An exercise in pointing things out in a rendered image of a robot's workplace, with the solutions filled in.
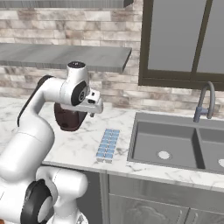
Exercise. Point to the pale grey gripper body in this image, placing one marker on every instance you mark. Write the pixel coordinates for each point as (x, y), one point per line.
(84, 107)

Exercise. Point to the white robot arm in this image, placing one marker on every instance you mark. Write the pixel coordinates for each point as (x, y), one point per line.
(27, 145)

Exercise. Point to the blue ice cube tray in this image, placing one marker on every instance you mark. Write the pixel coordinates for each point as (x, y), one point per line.
(108, 145)

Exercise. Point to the dark brown round pot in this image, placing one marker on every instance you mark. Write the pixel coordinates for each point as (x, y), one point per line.
(70, 121)

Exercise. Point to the dark grey dishwasher front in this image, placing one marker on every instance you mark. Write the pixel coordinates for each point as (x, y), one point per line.
(93, 198)

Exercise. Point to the grey double sink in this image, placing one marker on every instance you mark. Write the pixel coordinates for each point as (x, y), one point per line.
(175, 143)

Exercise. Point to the grey false drawer front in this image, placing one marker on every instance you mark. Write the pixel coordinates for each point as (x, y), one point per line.
(163, 189)

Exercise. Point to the dark framed window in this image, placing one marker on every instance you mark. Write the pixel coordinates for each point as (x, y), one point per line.
(180, 40)

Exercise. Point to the grey curved tap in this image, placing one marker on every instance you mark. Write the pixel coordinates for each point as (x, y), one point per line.
(207, 96)

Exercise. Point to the grey wall shelf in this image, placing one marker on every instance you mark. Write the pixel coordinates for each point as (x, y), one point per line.
(58, 57)
(64, 3)

